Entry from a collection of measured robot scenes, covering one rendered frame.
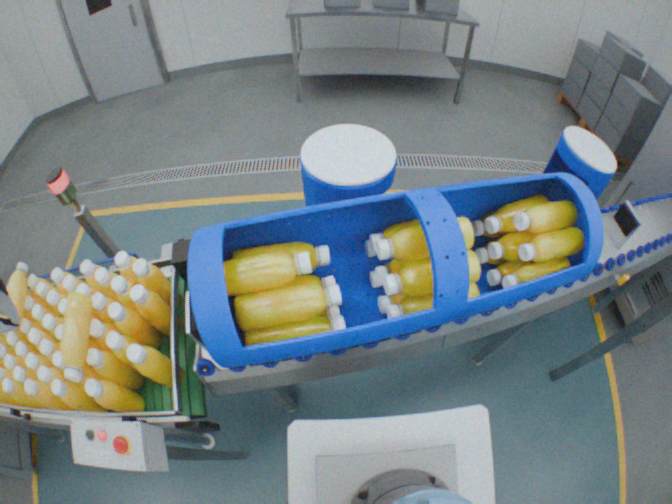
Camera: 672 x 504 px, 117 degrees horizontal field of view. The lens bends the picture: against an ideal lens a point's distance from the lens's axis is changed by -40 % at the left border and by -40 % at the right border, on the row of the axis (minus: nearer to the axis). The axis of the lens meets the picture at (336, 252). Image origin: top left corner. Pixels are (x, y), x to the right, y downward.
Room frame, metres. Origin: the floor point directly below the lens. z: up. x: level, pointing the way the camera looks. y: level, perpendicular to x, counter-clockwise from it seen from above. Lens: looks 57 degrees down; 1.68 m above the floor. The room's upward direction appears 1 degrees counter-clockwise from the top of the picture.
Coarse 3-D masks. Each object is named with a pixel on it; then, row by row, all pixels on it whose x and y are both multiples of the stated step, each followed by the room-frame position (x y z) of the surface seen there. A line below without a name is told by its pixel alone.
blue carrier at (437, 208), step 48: (432, 192) 0.43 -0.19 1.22; (480, 192) 0.54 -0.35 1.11; (528, 192) 0.57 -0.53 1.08; (576, 192) 0.44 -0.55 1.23; (192, 240) 0.33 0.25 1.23; (240, 240) 0.43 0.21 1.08; (288, 240) 0.44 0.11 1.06; (336, 240) 0.46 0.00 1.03; (432, 240) 0.32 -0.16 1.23; (480, 240) 0.49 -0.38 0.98; (192, 288) 0.24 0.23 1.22; (480, 288) 0.35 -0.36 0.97; (528, 288) 0.27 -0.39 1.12; (240, 336) 0.25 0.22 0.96; (336, 336) 0.19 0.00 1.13; (384, 336) 0.20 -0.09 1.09
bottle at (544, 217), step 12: (540, 204) 0.45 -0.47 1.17; (552, 204) 0.45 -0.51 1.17; (564, 204) 0.46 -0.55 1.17; (528, 216) 0.42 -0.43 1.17; (540, 216) 0.42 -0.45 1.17; (552, 216) 0.42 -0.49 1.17; (564, 216) 0.42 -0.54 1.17; (576, 216) 0.43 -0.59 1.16; (528, 228) 0.40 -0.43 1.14; (540, 228) 0.40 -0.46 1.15; (552, 228) 0.41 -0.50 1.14
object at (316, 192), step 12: (300, 156) 0.77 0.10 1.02; (312, 180) 0.68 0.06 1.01; (384, 180) 0.67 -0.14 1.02; (312, 192) 0.68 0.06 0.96; (324, 192) 0.65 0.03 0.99; (336, 192) 0.64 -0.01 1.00; (348, 192) 0.63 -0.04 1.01; (360, 192) 0.63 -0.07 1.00; (372, 192) 0.65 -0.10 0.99; (384, 192) 0.67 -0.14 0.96; (312, 204) 0.68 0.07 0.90
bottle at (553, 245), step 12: (564, 228) 0.42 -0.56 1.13; (576, 228) 0.41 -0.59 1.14; (540, 240) 0.38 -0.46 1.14; (552, 240) 0.37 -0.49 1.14; (564, 240) 0.37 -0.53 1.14; (576, 240) 0.38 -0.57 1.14; (540, 252) 0.35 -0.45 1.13; (552, 252) 0.35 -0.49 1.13; (564, 252) 0.35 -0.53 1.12; (576, 252) 0.36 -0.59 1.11
